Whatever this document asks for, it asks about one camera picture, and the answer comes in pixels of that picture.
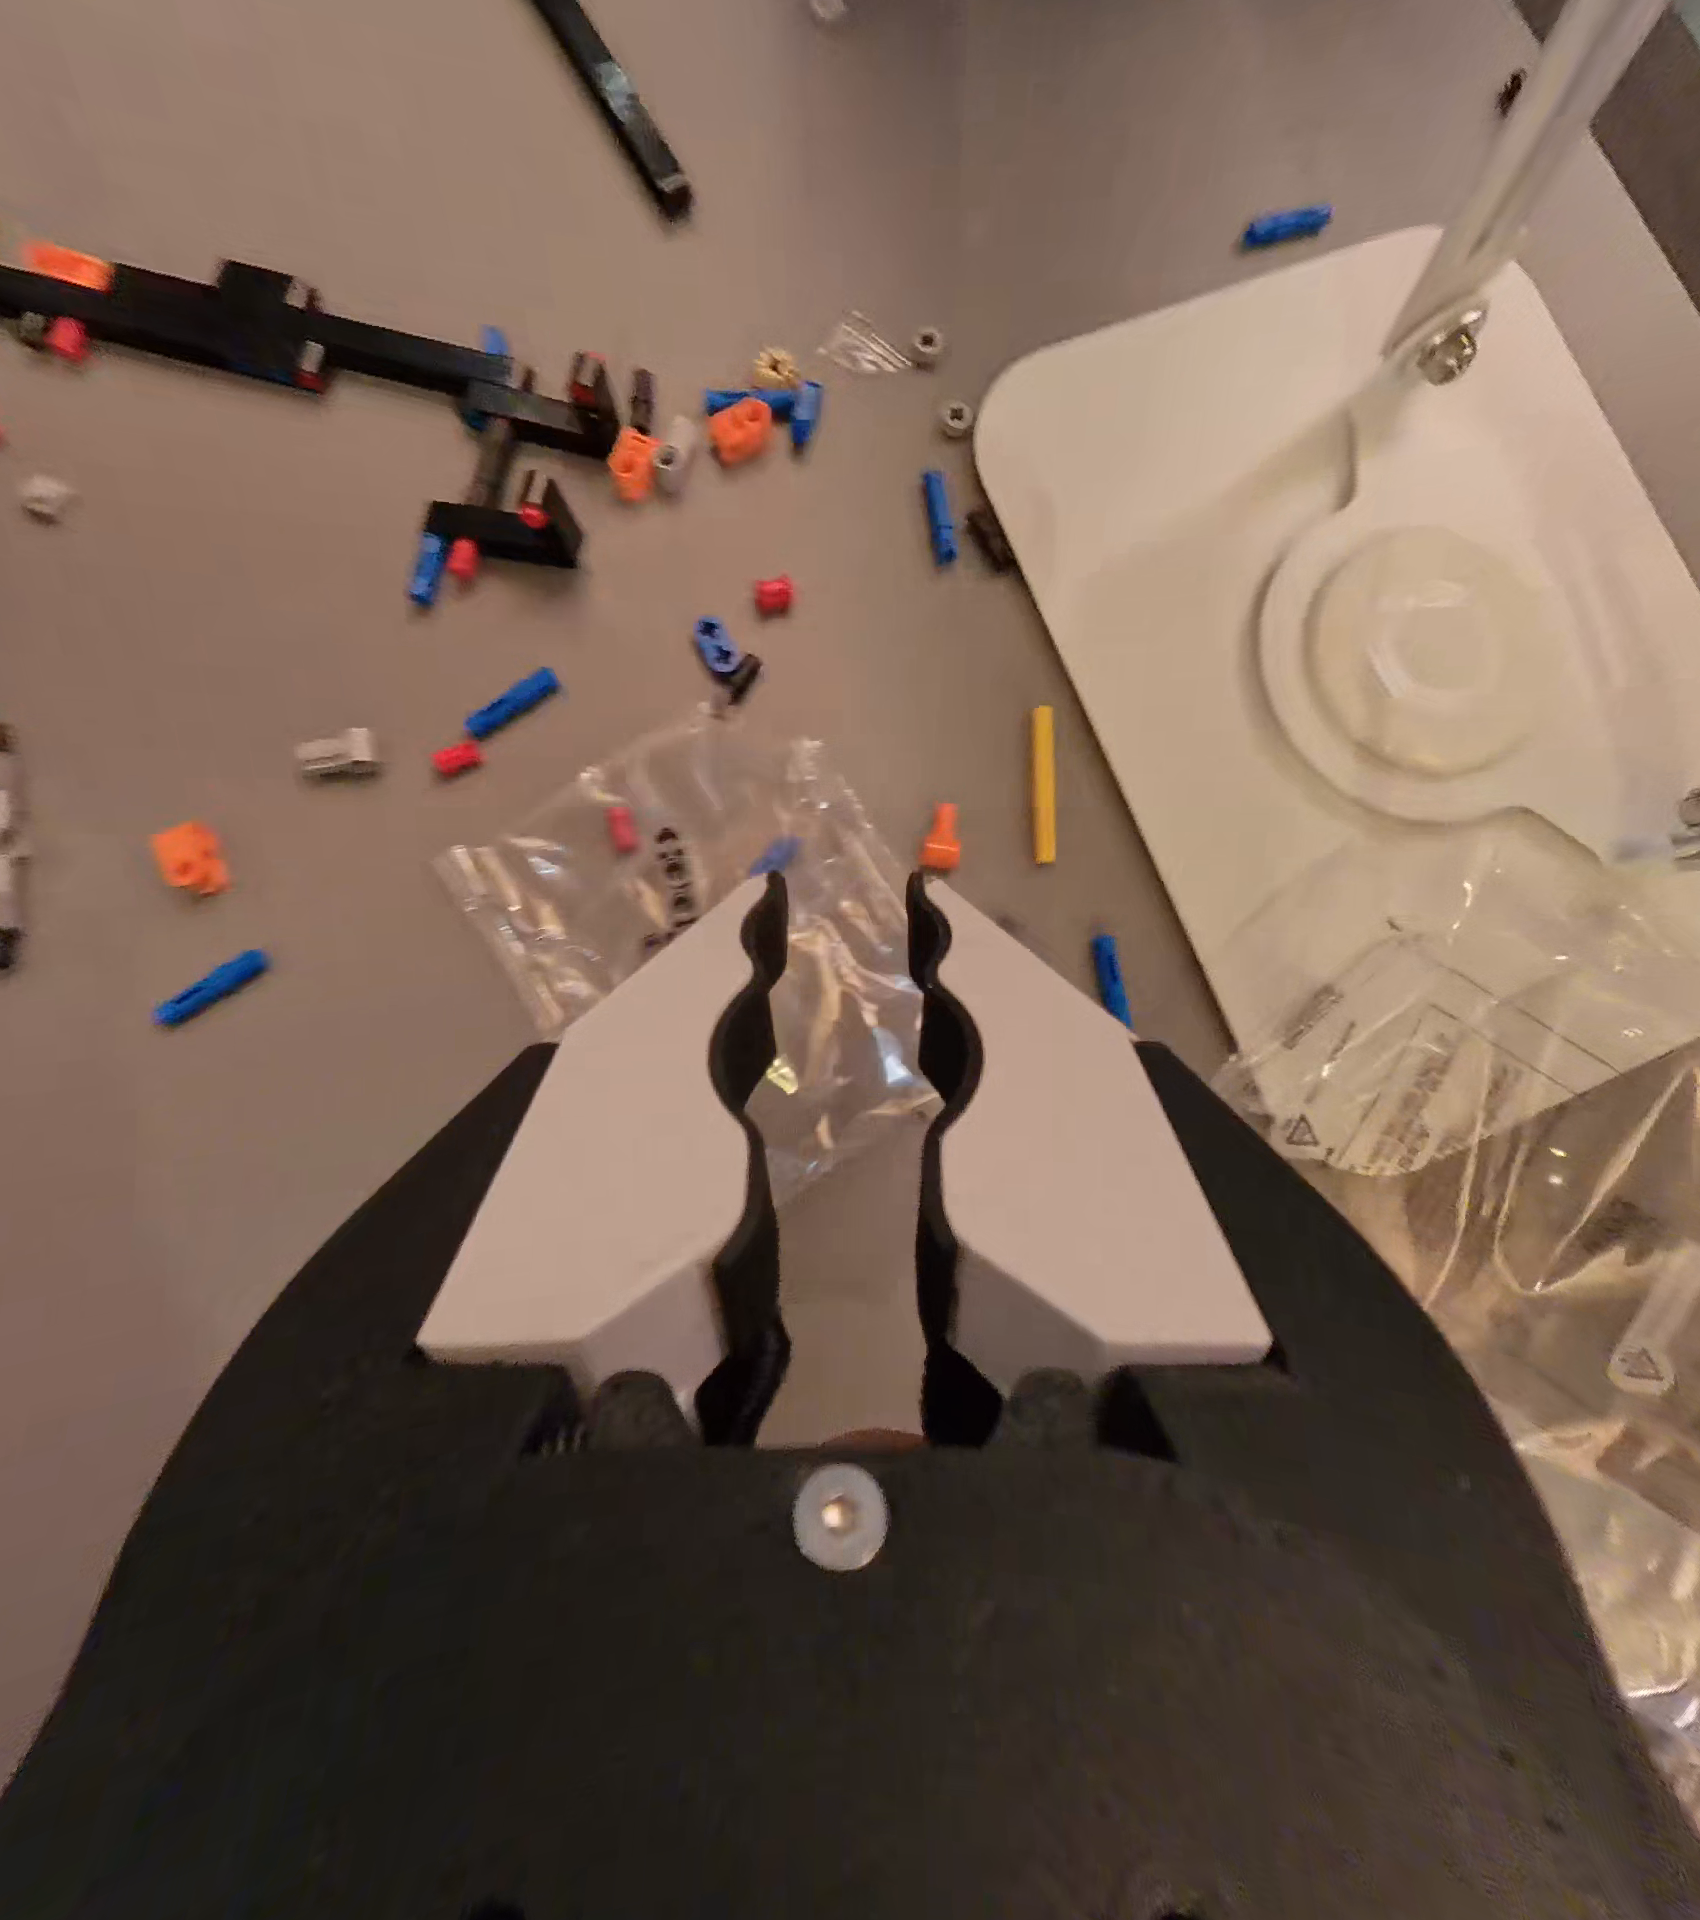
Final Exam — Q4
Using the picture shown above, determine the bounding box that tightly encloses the short black lego beam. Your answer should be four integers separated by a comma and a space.
633, 824, 710, 963

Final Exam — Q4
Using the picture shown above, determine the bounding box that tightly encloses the small clear plastic bag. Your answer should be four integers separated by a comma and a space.
432, 716, 949, 1210

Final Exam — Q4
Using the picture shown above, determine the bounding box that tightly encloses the blue lego connector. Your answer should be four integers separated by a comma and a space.
689, 614, 761, 709

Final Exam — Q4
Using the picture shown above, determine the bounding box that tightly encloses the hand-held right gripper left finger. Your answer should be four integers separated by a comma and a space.
414, 870, 792, 1448

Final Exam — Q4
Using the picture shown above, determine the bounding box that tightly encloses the black lego beam assembly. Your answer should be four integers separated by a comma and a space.
0, 240, 664, 573

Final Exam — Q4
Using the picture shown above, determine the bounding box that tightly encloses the tiny clear plastic bag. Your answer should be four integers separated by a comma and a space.
819, 306, 912, 379

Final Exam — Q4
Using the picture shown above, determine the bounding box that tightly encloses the large clear plastic bag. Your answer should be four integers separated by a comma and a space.
1313, 1035, 1700, 1920

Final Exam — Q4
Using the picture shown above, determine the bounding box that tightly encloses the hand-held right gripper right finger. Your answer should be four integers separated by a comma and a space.
906, 872, 1272, 1448

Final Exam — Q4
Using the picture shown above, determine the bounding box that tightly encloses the long black lego axle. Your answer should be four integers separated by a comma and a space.
531, 0, 694, 220

